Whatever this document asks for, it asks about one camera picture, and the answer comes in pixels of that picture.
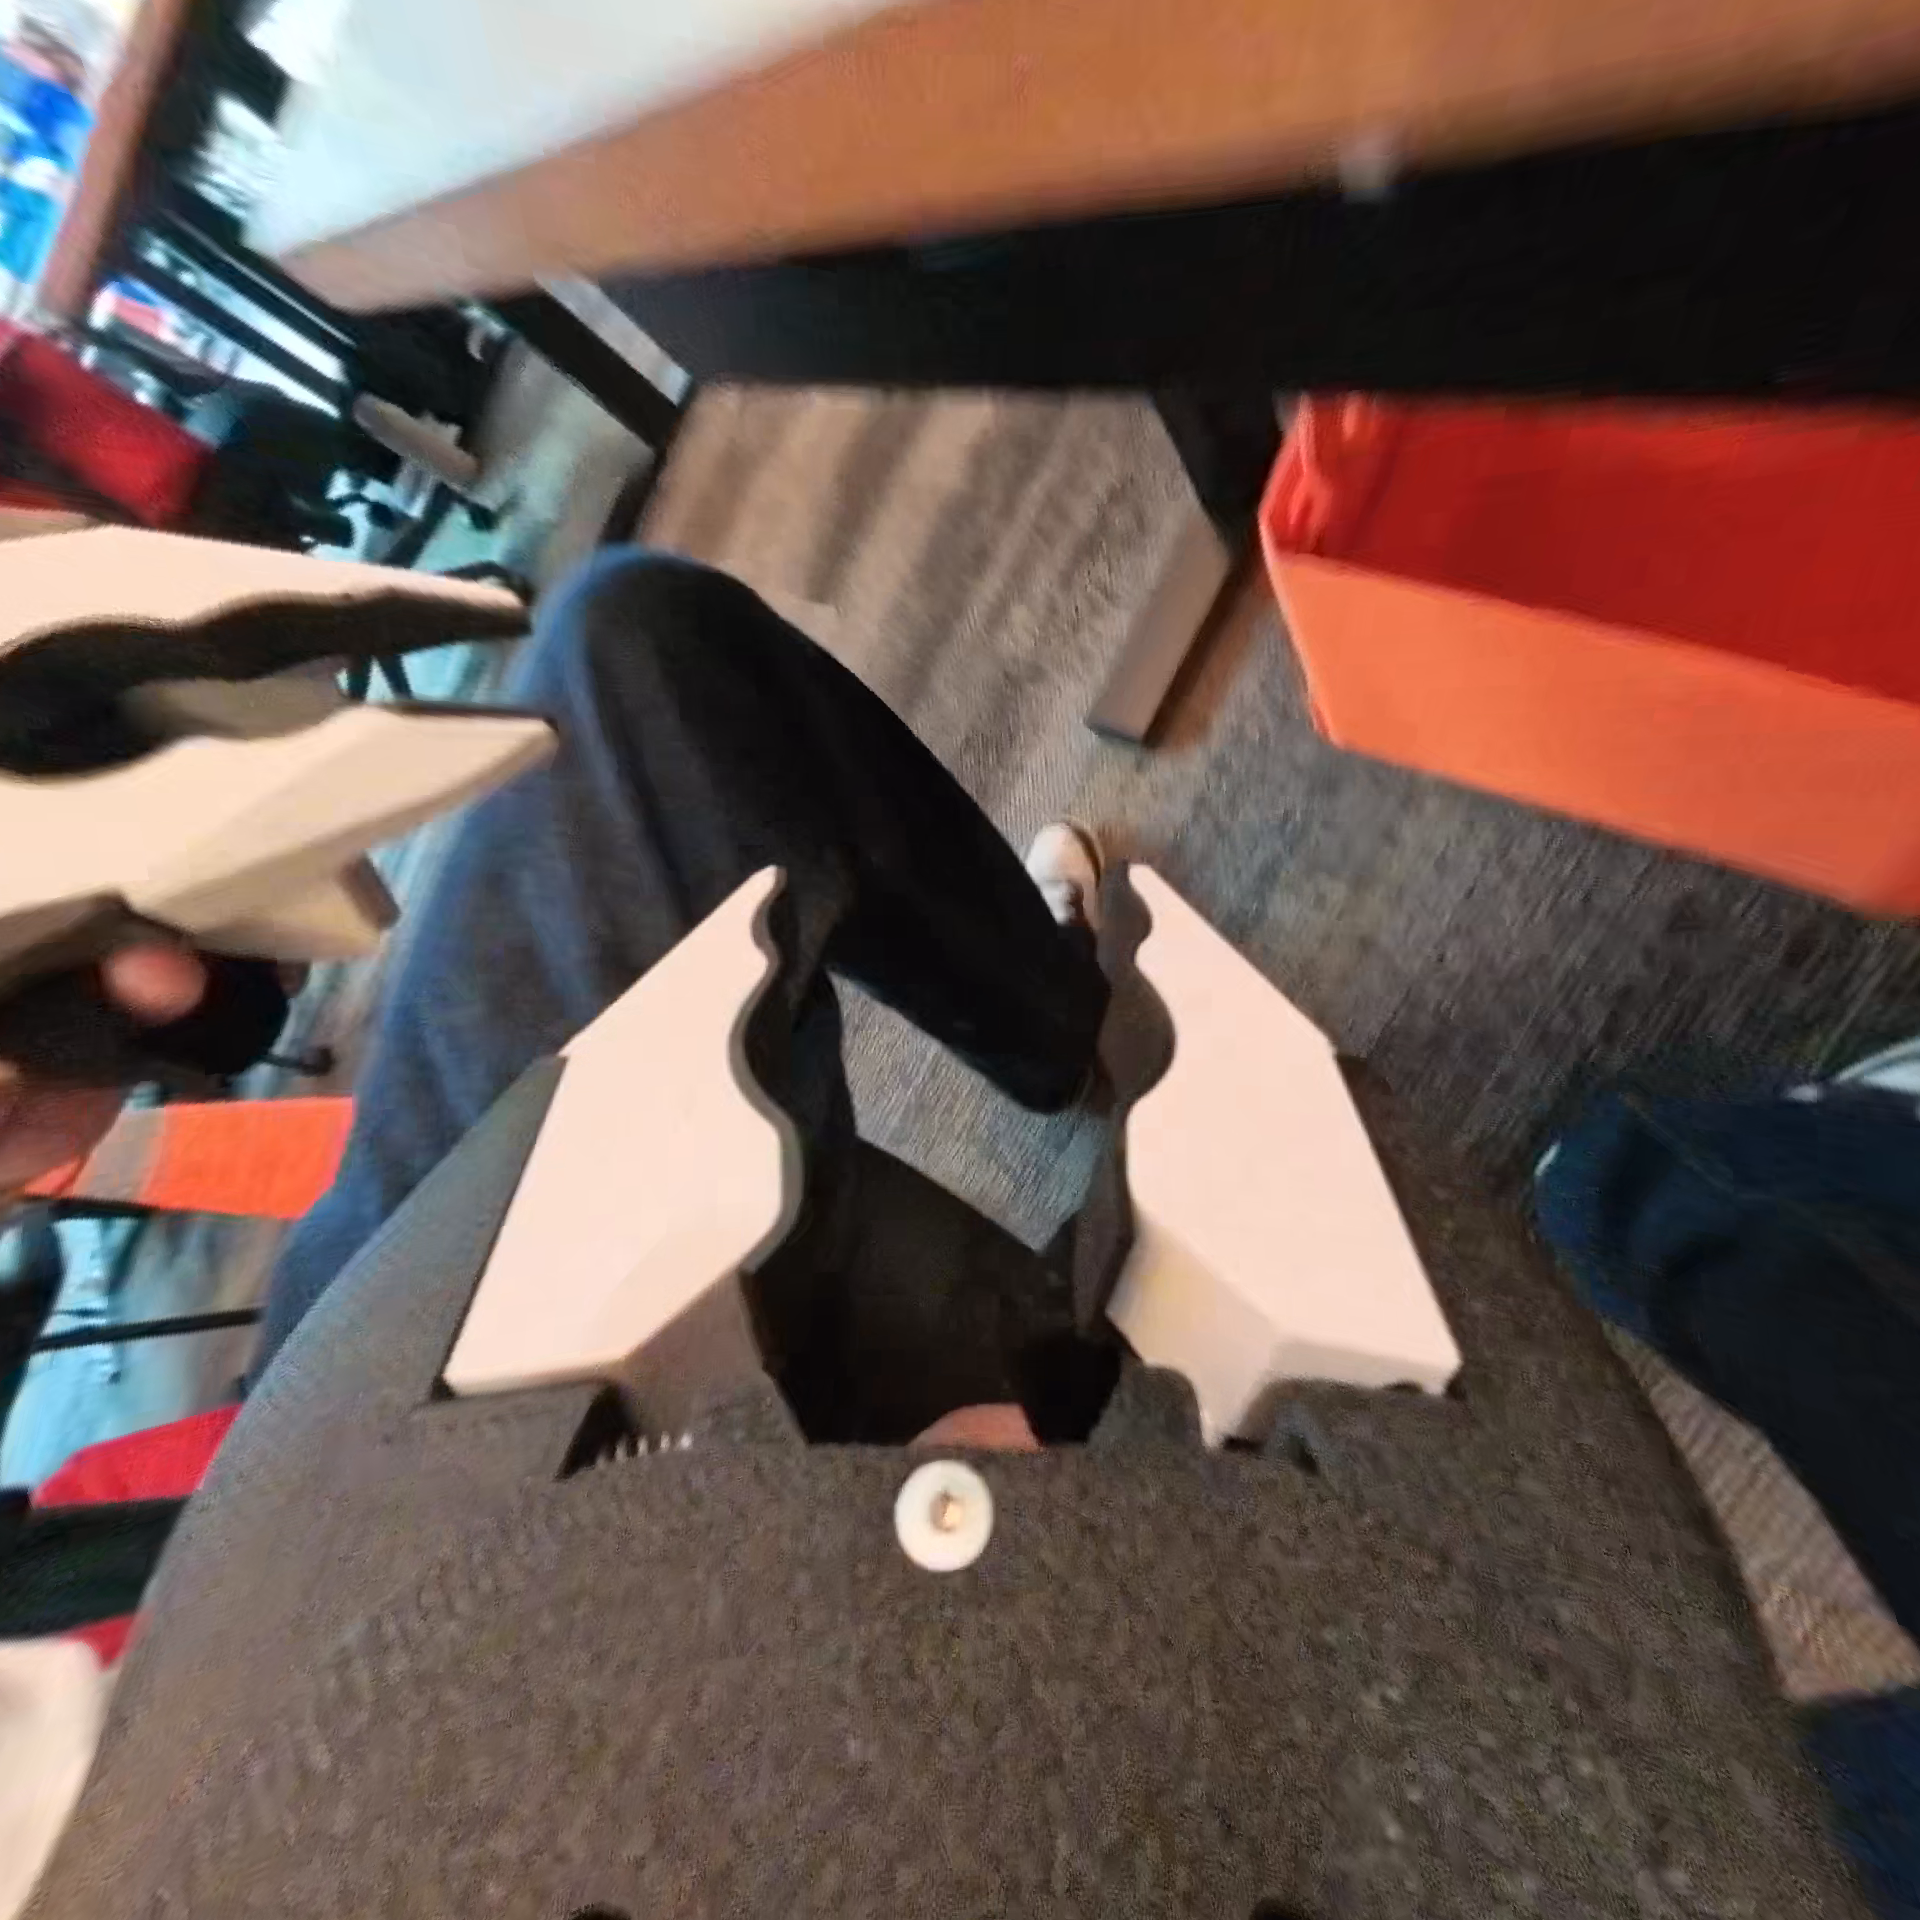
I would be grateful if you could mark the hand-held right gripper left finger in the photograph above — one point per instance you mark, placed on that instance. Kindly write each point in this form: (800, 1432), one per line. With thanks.
(630, 1198)

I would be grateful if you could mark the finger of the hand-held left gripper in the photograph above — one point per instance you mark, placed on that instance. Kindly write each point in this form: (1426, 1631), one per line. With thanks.
(226, 811)
(226, 580)

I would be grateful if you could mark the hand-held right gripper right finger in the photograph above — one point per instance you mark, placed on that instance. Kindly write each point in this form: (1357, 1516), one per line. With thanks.
(1274, 1198)

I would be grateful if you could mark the orange fabric bin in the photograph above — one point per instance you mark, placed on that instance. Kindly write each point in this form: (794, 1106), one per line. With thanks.
(226, 1155)
(1575, 672)

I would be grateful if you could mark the metal desk leg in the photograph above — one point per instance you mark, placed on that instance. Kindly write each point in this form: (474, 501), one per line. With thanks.
(1188, 597)

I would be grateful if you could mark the person's left hand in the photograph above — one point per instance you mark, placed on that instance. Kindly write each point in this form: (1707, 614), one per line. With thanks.
(151, 987)

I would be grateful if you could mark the person's dark blue trousers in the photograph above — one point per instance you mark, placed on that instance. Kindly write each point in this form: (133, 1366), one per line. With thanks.
(495, 898)

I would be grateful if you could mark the person's white shoe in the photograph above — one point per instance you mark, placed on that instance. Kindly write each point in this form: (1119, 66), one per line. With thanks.
(1066, 870)

